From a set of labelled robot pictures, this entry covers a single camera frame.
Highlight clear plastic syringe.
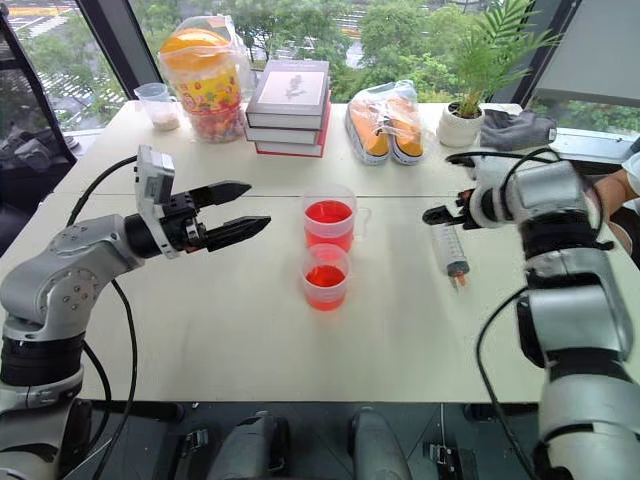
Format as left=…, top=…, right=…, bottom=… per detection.
left=431, top=224, right=472, bottom=295

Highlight red cover hardback book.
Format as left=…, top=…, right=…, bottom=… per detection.
left=254, top=117, right=332, bottom=159

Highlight dark rounded shape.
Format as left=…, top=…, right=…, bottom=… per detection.
left=348, top=406, right=417, bottom=480
left=206, top=410, right=292, bottom=480

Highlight small clear cup red liquid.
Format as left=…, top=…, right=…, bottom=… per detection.
left=299, top=242, right=352, bottom=312

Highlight small black bracket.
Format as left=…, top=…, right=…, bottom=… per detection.
left=178, top=428, right=210, bottom=460
left=421, top=439, right=480, bottom=480

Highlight grey board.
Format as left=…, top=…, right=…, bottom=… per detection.
left=531, top=0, right=640, bottom=107

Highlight grey cover hardback book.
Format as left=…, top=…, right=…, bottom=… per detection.
left=244, top=59, right=332, bottom=131

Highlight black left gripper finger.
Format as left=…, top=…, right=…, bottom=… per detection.
left=191, top=181, right=253, bottom=210
left=203, top=215, right=273, bottom=253

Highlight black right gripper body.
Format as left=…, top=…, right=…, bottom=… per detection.
left=451, top=188, right=482, bottom=232

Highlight clear plastic shoe bag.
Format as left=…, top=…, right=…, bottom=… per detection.
left=344, top=79, right=427, bottom=167

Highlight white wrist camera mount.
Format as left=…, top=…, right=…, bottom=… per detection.
left=468, top=155, right=516, bottom=230
left=133, top=144, right=182, bottom=260

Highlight green plant in white pot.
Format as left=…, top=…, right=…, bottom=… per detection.
left=435, top=0, right=569, bottom=148

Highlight bagged candy jar orange lid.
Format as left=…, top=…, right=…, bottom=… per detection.
left=157, top=13, right=253, bottom=146

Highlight dark cover hardback book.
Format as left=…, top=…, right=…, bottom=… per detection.
left=243, top=107, right=332, bottom=147

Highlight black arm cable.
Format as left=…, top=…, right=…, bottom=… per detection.
left=444, top=147, right=564, bottom=480
left=64, top=154, right=139, bottom=480

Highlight grey folded cloth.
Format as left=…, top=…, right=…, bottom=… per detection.
left=479, top=106, right=559, bottom=152

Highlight orange canvas shoe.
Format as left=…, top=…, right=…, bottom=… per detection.
left=385, top=94, right=427, bottom=166
left=345, top=95, right=392, bottom=167

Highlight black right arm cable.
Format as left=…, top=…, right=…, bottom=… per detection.
left=444, top=147, right=564, bottom=480

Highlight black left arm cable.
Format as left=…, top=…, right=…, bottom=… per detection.
left=64, top=154, right=139, bottom=480

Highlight clear measuring cup beige contents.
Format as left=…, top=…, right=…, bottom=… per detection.
left=133, top=82, right=182, bottom=133

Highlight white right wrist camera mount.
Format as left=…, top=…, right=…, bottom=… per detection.
left=468, top=155, right=516, bottom=230

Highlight large clear cup red liquid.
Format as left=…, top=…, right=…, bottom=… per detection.
left=301, top=183, right=374, bottom=257

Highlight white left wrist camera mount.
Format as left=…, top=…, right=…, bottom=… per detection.
left=133, top=144, right=182, bottom=260

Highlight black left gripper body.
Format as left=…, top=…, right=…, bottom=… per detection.
left=158, top=191, right=209, bottom=255

